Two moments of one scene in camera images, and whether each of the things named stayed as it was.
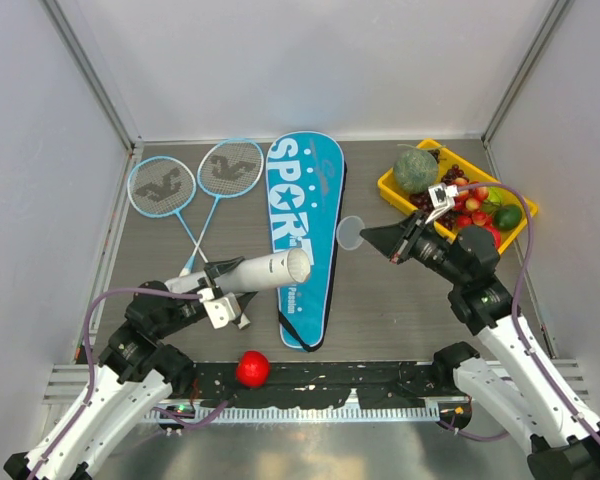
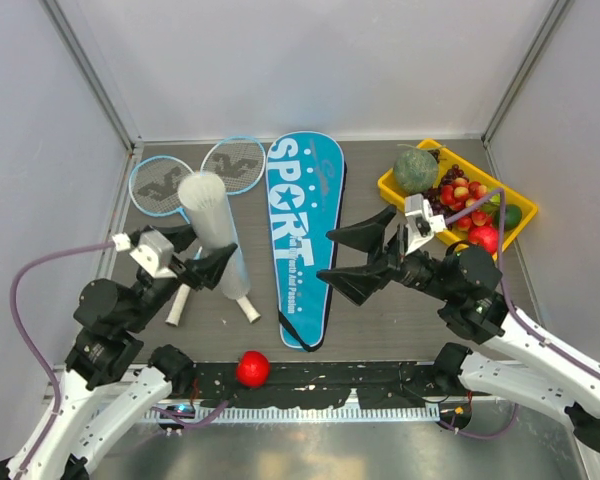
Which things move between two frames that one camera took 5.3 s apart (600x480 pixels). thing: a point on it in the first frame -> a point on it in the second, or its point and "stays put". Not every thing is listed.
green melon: (415, 171) stays put
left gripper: (215, 269) -> (202, 270)
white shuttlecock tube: (286, 267) -> (206, 202)
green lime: (507, 217) stays put
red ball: (253, 369) stays put
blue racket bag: (305, 178) stays put
